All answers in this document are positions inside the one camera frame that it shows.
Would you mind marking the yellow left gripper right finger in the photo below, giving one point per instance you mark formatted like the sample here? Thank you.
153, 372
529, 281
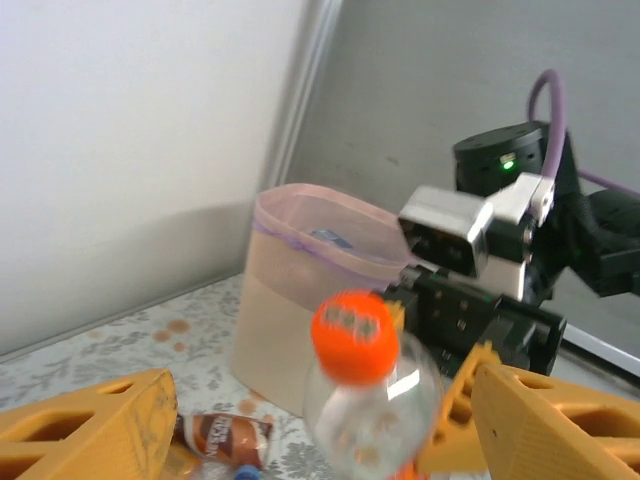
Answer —
560, 430

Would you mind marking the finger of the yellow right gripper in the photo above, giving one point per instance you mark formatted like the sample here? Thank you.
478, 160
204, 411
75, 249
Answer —
457, 405
396, 312

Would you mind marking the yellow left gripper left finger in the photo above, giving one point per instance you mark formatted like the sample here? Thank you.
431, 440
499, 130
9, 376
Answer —
90, 430

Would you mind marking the clear bottle orange cap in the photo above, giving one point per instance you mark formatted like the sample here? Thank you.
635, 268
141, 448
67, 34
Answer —
355, 340

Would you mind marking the brown Nescafe bottle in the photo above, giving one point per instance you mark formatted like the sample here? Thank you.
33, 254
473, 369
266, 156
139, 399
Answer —
220, 440

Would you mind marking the pink plastic bin liner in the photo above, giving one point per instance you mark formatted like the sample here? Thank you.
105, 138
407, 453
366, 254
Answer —
360, 235

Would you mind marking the beige slatted plastic bin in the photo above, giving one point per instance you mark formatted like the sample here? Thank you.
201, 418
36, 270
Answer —
270, 320

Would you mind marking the floral patterned table mat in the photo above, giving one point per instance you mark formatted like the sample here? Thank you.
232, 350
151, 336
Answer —
100, 350

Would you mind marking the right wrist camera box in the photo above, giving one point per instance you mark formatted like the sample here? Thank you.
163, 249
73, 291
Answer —
445, 235

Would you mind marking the white window frame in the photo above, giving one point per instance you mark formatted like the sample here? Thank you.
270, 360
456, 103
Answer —
610, 352

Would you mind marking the aluminium frame post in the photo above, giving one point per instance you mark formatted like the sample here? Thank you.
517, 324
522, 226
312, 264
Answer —
305, 75

